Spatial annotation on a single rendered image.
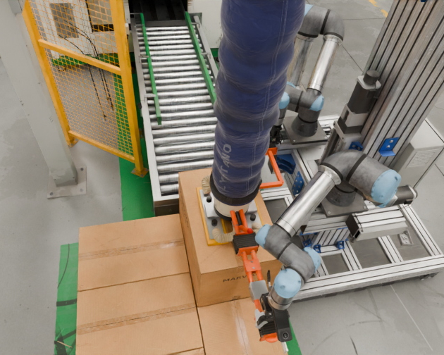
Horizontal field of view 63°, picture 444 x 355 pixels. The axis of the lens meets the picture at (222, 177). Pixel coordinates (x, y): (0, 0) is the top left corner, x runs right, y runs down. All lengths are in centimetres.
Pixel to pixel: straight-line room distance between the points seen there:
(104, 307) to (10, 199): 155
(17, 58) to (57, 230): 126
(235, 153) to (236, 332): 99
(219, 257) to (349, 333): 133
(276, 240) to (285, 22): 66
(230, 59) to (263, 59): 10
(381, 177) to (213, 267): 81
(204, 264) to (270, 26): 105
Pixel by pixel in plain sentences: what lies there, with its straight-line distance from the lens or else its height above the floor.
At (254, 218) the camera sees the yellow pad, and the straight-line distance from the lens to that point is 176.
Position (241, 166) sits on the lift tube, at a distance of 140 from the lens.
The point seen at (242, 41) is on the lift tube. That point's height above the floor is 192.
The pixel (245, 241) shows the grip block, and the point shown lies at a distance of 157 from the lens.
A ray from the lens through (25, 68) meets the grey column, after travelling 252.
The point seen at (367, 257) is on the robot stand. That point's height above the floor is 21.
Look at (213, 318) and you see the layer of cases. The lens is 200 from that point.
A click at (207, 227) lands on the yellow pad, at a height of 96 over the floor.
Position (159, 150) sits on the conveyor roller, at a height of 54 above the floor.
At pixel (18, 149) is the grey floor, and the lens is 369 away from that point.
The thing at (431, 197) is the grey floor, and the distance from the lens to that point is 373.
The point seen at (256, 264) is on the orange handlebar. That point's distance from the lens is 153.
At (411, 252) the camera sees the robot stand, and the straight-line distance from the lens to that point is 298.
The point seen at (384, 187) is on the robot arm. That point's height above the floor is 155.
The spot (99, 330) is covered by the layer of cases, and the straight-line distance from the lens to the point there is 203.
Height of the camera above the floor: 243
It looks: 50 degrees down
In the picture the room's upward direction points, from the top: 7 degrees clockwise
